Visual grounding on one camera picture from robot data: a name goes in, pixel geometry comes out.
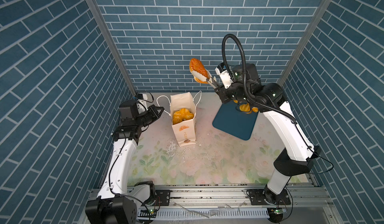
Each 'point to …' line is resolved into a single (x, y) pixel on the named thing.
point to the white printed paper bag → (185, 132)
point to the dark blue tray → (230, 120)
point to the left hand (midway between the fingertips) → (164, 107)
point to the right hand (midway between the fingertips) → (215, 86)
